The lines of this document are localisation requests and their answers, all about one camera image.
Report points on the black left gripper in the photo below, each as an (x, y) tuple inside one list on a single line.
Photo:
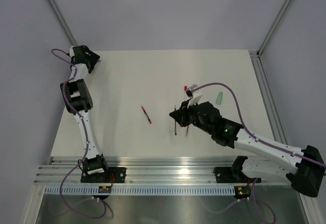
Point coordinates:
[(93, 58)]

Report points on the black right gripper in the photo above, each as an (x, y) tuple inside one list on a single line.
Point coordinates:
[(181, 115)]

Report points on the red marker pen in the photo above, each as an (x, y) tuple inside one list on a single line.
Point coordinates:
[(146, 115)]

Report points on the green highlighter pen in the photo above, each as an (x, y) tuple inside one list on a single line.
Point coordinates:
[(219, 98)]

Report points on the blue ballpoint pen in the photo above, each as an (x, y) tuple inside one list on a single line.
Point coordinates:
[(175, 123)]

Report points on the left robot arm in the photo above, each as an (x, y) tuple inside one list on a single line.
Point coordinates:
[(79, 103)]

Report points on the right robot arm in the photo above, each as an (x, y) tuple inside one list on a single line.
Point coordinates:
[(303, 169)]

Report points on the white red marker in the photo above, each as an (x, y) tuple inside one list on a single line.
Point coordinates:
[(185, 97)]

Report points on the left aluminium frame post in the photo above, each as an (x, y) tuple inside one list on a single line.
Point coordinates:
[(62, 22)]

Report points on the aluminium frame post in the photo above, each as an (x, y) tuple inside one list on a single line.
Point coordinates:
[(62, 22), (274, 26)]

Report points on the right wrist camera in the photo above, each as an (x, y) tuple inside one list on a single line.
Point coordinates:
[(194, 97)]

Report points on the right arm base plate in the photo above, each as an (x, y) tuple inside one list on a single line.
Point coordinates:
[(227, 175)]

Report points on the white slotted cable duct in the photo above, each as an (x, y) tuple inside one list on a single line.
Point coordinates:
[(142, 190)]

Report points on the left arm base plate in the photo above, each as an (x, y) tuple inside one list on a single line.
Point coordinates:
[(112, 175)]

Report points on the right side aluminium rail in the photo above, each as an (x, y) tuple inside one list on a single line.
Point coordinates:
[(269, 103)]

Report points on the aluminium rail base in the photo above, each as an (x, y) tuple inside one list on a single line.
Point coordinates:
[(164, 171)]

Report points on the right aluminium frame post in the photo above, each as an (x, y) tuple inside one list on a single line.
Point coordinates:
[(274, 26)]

